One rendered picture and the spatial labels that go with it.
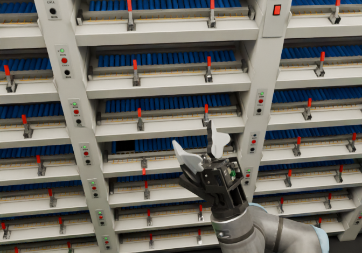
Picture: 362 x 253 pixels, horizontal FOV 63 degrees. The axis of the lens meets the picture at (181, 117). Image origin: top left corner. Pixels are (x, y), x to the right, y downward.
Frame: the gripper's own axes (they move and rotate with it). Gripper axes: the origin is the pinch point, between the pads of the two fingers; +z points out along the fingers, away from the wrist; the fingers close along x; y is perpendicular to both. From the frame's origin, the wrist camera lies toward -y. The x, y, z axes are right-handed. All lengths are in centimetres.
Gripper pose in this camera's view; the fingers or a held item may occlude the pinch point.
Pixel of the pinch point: (191, 130)
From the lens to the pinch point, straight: 67.5
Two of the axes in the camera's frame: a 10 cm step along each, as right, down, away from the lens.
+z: -3.4, -9.3, -0.9
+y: 6.8, -1.8, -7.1
